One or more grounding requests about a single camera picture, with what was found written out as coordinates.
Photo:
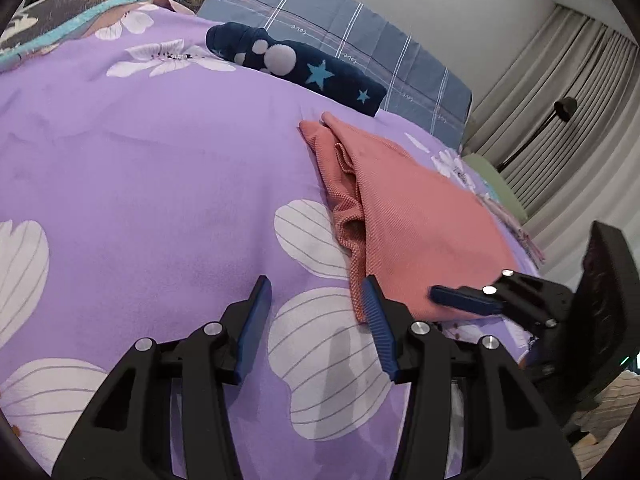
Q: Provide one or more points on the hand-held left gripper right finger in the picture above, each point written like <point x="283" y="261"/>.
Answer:
<point x="380" y="330"/>

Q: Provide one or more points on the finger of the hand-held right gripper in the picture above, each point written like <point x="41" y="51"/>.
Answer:
<point x="465" y="300"/>

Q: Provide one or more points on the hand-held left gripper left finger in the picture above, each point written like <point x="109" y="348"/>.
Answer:
<point x="252" y="325"/>

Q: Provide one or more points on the pink long-sleeved shirt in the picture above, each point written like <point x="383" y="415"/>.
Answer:
<point x="420" y="220"/>

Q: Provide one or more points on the cream ribbed cloth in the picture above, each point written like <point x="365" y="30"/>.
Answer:
<point x="617" y="405"/>

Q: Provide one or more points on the green pillow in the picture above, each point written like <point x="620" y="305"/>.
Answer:
<point x="495" y="185"/>

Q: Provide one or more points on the purple floral bedsheet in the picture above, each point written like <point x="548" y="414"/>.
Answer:
<point x="150" y="160"/>

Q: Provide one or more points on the black floor lamp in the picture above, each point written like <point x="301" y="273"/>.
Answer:
<point x="565" y="108"/>

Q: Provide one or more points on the beige pleated curtain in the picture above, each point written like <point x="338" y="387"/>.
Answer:
<point x="565" y="60"/>

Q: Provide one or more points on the navy star-print fleece cloth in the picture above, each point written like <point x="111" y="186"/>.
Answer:
<point x="300" y="65"/>

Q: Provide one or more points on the blue plaid pillow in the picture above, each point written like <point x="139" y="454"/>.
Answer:
<point x="350" y="25"/>

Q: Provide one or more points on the brown deer-print blanket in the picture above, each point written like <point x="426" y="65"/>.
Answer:
<point x="60" y="15"/>

